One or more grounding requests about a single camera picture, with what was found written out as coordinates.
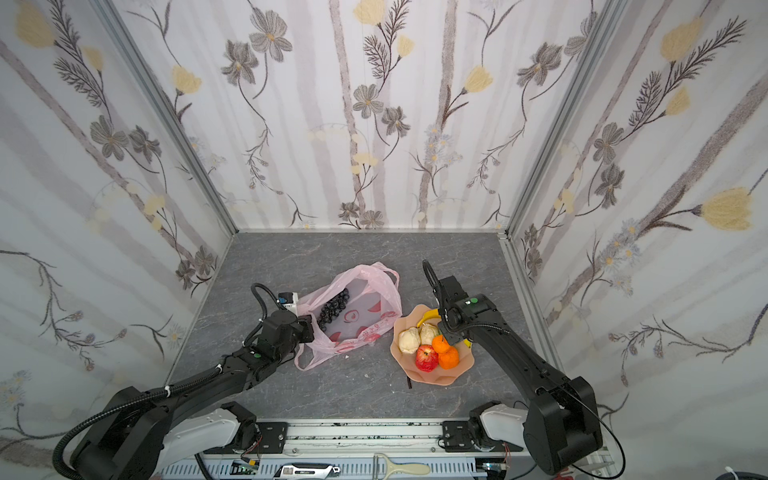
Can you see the pink plastic bag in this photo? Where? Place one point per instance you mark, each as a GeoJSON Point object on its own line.
{"type": "Point", "coordinates": [372, 309]}

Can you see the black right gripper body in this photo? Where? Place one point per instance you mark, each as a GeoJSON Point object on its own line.
{"type": "Point", "coordinates": [447, 291]}

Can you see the peach plastic bowl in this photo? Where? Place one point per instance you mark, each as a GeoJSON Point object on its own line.
{"type": "Point", "coordinates": [407, 361]}

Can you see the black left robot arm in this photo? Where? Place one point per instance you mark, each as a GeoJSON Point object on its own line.
{"type": "Point", "coordinates": [127, 438]}

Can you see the white utility knife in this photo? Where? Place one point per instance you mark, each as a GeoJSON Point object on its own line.
{"type": "Point", "coordinates": [301, 471]}

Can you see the red fake apple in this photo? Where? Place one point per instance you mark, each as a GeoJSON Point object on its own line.
{"type": "Point", "coordinates": [426, 358]}

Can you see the yellow fake banana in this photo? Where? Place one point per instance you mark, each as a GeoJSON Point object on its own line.
{"type": "Point", "coordinates": [434, 314]}

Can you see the beige fake bun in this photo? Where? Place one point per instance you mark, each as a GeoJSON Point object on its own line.
{"type": "Point", "coordinates": [427, 333]}
{"type": "Point", "coordinates": [409, 340]}

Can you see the cream handled peeler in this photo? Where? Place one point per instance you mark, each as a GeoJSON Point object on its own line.
{"type": "Point", "coordinates": [383, 468]}

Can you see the orange fake tangerine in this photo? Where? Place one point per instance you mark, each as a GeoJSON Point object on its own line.
{"type": "Point", "coordinates": [449, 359]}

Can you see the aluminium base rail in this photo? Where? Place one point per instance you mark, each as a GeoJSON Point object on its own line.
{"type": "Point", "coordinates": [452, 448]}

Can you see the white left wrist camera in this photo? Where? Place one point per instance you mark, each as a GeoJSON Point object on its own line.
{"type": "Point", "coordinates": [288, 301]}

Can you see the small orange fake fruit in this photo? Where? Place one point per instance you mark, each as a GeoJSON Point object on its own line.
{"type": "Point", "coordinates": [440, 345]}

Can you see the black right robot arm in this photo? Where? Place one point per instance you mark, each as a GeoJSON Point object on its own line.
{"type": "Point", "coordinates": [562, 425]}

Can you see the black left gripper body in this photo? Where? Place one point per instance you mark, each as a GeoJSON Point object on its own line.
{"type": "Point", "coordinates": [303, 328]}

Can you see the black grape bunch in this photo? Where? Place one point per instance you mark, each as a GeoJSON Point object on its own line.
{"type": "Point", "coordinates": [332, 309]}

